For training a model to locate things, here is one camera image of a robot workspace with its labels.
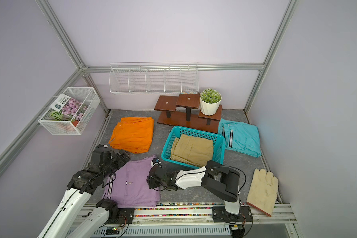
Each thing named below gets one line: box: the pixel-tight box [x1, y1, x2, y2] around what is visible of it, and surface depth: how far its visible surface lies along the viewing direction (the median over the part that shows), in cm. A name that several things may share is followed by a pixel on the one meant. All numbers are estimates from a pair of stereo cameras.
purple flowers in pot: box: [59, 97, 88, 127], surface depth 76 cm
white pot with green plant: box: [199, 88, 223, 116], surface depth 90 cm
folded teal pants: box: [217, 118, 262, 158], surface depth 101 cm
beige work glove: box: [245, 168, 279, 217], surface depth 80 cm
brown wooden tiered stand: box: [154, 93, 223, 134], surface depth 106 cm
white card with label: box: [49, 93, 71, 112], surface depth 74 cm
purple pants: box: [102, 155, 161, 208], surface depth 81 cm
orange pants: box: [108, 117, 155, 154], surface depth 105 cm
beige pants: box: [169, 133, 214, 168], surface depth 95 cm
